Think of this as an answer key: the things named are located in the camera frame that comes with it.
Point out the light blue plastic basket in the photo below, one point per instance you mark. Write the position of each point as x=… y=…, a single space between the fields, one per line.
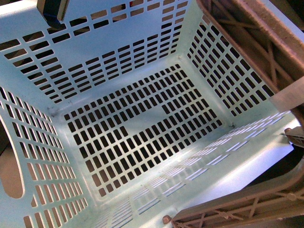
x=117 y=113

